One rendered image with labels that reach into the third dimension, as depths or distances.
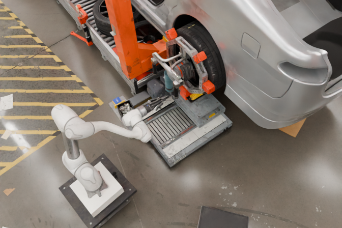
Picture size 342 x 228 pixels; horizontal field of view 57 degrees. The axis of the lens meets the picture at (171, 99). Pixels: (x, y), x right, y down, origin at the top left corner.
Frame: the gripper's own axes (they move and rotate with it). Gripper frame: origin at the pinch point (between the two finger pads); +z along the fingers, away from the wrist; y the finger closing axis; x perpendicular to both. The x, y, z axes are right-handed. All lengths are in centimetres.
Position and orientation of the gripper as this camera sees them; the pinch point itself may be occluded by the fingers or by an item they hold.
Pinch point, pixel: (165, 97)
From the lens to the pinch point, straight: 272.9
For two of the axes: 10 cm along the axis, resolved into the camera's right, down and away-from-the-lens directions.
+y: 5.8, 6.4, -5.0
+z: 8.1, -4.9, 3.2
